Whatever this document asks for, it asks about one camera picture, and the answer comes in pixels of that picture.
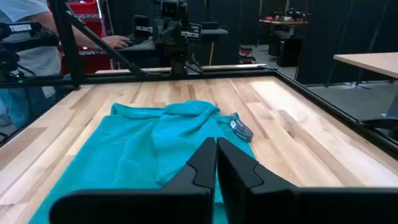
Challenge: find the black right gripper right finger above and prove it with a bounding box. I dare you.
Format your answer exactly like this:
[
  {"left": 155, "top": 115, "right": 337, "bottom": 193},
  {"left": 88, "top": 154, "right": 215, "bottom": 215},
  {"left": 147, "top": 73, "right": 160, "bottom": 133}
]
[{"left": 216, "top": 137, "right": 398, "bottom": 224}]

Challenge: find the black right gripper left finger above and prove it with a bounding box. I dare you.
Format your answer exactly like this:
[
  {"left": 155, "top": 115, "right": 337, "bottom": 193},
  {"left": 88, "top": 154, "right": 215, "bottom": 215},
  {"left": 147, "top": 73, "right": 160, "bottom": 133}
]
[{"left": 49, "top": 137, "right": 218, "bottom": 224}]

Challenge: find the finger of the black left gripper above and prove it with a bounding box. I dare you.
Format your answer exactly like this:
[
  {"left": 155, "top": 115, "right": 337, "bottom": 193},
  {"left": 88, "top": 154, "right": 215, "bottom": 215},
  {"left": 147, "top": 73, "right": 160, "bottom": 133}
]
[
  {"left": 174, "top": 21, "right": 189, "bottom": 47},
  {"left": 161, "top": 21, "right": 175, "bottom": 47}
]

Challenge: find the teal microfibre towel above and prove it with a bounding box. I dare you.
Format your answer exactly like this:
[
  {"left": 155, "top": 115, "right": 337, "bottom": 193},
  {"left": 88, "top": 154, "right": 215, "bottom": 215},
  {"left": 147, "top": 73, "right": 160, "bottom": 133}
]
[{"left": 27, "top": 100, "right": 257, "bottom": 224}]

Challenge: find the person's forearm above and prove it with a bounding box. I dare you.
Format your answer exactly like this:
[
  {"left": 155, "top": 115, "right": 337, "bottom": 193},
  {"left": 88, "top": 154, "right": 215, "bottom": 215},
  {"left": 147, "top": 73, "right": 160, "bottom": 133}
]
[{"left": 73, "top": 26, "right": 108, "bottom": 49}]

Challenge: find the person's hand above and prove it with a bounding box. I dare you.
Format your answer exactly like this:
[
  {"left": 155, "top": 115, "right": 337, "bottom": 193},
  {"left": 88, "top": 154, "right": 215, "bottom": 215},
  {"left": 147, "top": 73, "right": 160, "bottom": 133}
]
[{"left": 101, "top": 35, "right": 130, "bottom": 49}]

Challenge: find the dark grey desk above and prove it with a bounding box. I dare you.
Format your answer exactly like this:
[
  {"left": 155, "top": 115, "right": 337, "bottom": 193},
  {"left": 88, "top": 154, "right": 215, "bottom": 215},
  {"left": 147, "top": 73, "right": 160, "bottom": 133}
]
[{"left": 118, "top": 27, "right": 229, "bottom": 68}]

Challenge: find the red tool cabinet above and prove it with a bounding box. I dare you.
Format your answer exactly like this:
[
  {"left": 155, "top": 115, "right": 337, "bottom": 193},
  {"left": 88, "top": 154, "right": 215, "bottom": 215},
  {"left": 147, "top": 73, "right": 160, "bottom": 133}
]
[{"left": 58, "top": 0, "right": 114, "bottom": 75}]

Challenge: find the red floor equipment box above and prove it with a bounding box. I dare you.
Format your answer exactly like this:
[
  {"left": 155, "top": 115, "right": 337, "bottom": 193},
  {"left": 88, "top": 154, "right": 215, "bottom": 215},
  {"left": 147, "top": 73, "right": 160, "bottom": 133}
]
[{"left": 238, "top": 45, "right": 256, "bottom": 65}]

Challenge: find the distant wooden workbench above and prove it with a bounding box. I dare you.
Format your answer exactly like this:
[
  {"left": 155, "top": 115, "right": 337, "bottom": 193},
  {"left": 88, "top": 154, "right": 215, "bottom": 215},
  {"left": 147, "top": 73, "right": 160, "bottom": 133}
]
[{"left": 259, "top": 19, "right": 308, "bottom": 26}]

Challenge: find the person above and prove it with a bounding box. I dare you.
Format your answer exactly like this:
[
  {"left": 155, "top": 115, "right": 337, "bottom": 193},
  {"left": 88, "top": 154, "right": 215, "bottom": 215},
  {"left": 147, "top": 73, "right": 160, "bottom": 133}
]
[{"left": 0, "top": 0, "right": 94, "bottom": 134}]

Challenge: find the black cabinet under workbench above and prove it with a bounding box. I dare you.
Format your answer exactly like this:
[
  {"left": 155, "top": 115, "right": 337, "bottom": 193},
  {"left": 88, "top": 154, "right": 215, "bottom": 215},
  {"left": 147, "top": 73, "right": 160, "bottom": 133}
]
[{"left": 269, "top": 26, "right": 305, "bottom": 68}]

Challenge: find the black partition panel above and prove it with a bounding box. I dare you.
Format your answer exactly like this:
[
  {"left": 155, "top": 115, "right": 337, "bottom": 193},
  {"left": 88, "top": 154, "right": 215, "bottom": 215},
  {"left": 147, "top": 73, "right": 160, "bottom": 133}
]
[{"left": 295, "top": 0, "right": 398, "bottom": 85}]

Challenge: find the light wooden table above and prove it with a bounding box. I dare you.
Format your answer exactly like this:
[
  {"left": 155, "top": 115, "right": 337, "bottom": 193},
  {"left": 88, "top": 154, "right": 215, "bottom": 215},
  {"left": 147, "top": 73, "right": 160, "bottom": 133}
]
[{"left": 333, "top": 52, "right": 398, "bottom": 79}]

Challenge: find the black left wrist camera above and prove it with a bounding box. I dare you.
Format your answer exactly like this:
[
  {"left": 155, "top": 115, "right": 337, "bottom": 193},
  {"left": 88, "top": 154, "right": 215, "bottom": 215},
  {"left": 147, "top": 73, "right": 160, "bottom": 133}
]
[{"left": 160, "top": 0, "right": 187, "bottom": 19}]

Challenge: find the black aluminium table frame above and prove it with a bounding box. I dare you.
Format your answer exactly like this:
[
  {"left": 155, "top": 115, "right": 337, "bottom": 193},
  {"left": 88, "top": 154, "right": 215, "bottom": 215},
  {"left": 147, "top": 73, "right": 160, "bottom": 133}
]
[{"left": 0, "top": 0, "right": 398, "bottom": 156}]

